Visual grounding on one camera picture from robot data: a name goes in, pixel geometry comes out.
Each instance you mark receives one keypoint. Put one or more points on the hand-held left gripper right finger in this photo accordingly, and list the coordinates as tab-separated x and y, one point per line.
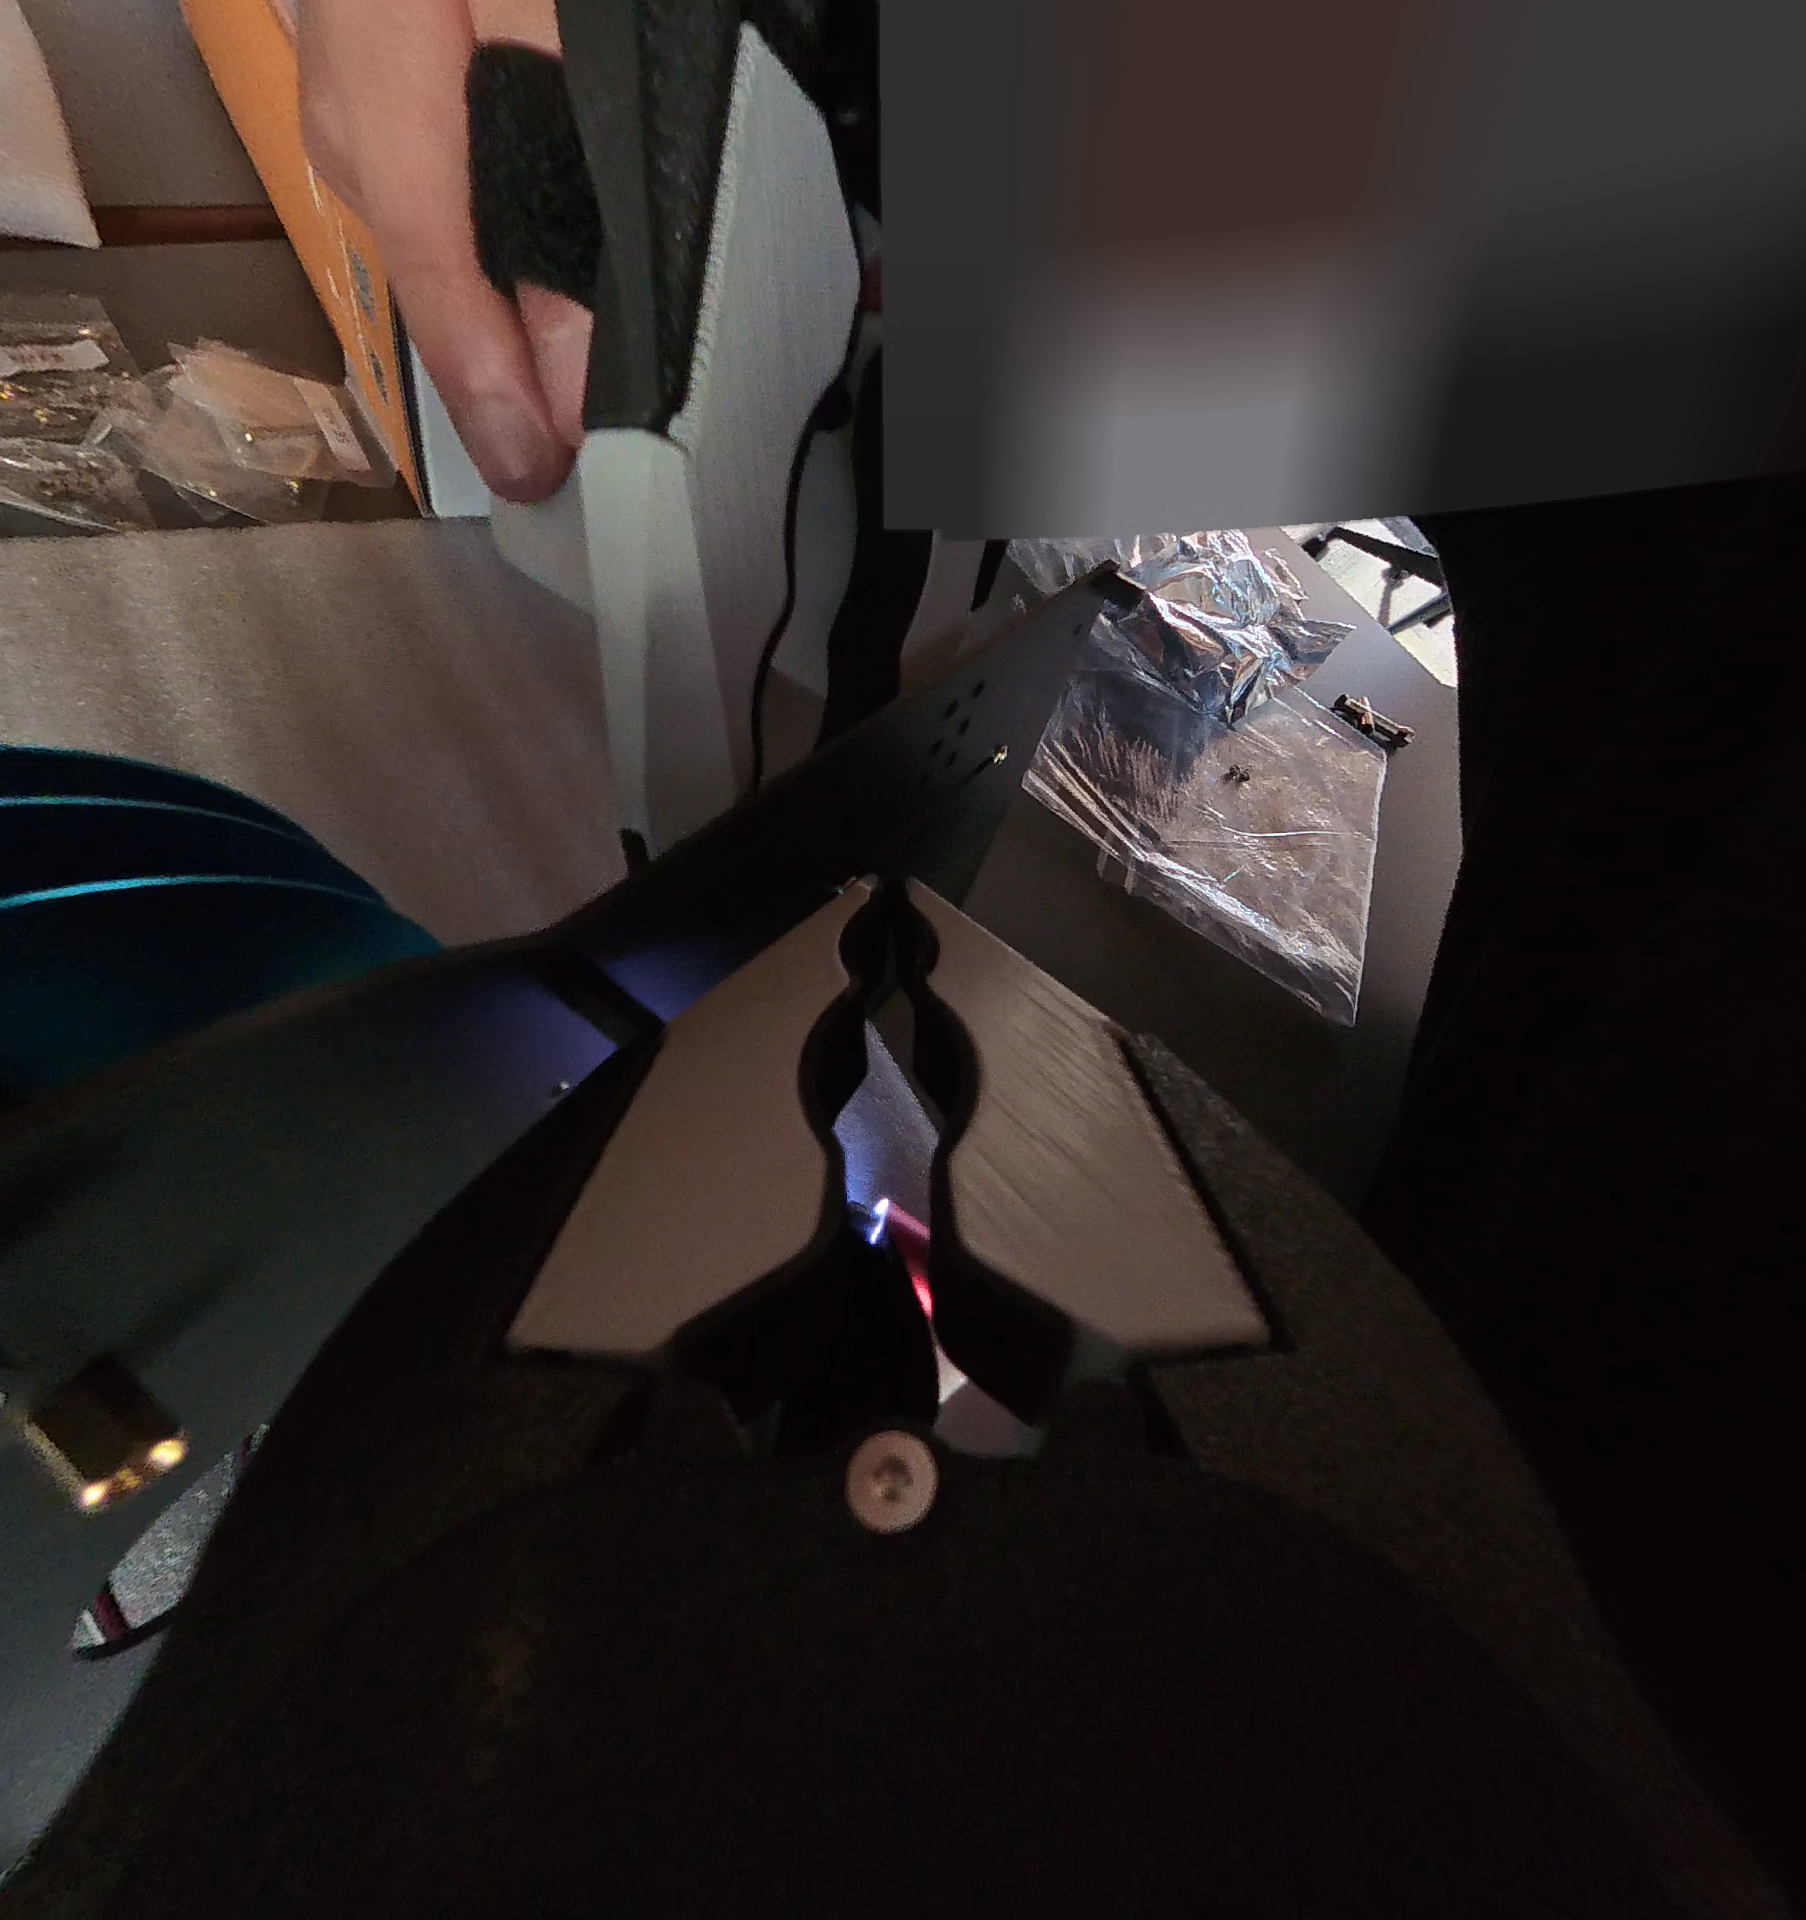
1083	1184

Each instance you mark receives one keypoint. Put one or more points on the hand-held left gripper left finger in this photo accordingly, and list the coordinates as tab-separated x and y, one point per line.
677	1184

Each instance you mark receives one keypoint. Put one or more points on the red electric screwdriver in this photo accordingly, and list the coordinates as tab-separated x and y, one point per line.
921	1274

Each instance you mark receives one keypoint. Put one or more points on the black metal plate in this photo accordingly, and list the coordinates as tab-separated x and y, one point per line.
317	1140

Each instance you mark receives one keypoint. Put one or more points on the dark grey desk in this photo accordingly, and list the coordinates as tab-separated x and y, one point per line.
1054	918

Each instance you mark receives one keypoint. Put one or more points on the person's right hand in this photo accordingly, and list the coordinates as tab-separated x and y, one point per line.
410	181

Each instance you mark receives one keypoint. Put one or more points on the large clear plastic bag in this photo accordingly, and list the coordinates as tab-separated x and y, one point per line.
1232	901

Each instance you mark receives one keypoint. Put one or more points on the clear bag of small parts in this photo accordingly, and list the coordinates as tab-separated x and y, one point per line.
33	360
256	427
33	488

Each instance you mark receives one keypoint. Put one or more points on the silver foil bag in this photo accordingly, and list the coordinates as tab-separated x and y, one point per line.
1203	616

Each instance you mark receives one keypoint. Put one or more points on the person in black shirt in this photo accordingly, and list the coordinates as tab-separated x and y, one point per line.
1667	1050

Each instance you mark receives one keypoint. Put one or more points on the white foam piece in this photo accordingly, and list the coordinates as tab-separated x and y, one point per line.
19	165

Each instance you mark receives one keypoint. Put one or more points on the small black metal bracket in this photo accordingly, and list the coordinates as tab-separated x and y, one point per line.
1374	719

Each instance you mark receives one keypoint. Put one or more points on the blue metal robot frame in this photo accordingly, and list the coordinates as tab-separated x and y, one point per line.
122	918

